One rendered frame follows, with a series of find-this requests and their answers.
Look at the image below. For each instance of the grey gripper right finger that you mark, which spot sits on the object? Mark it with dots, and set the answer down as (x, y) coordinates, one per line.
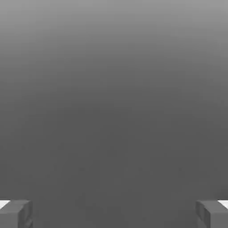
(212, 214)

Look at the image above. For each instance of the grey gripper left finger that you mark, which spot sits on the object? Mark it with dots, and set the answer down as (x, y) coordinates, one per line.
(16, 214)

